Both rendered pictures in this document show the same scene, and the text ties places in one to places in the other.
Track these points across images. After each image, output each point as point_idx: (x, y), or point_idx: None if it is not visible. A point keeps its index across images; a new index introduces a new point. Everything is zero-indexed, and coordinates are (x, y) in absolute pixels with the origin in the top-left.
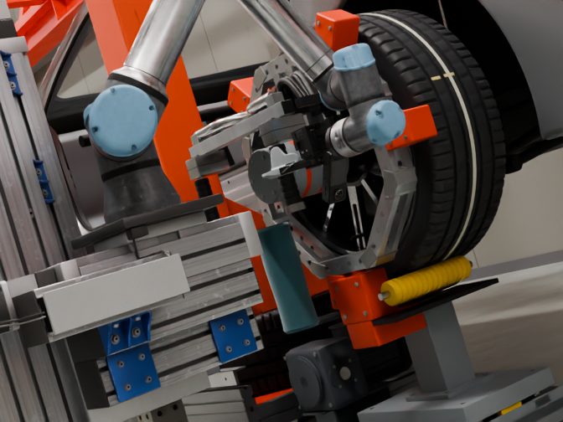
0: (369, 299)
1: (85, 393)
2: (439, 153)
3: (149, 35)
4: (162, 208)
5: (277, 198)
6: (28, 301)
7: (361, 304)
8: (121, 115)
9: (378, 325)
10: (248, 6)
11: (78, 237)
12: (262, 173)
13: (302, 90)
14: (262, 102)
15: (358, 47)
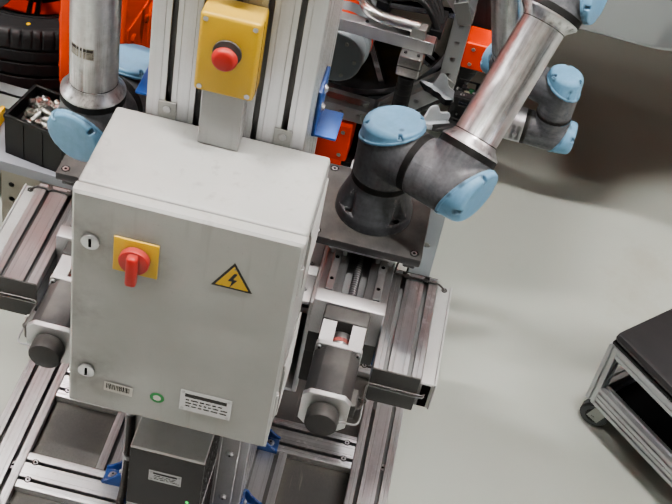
0: (348, 146)
1: (307, 370)
2: None
3: (509, 114)
4: (425, 230)
5: (341, 80)
6: (404, 381)
7: (338, 146)
8: (478, 197)
9: (347, 166)
10: (507, 12)
11: (325, 236)
12: (334, 54)
13: (438, 20)
14: (405, 29)
15: (582, 83)
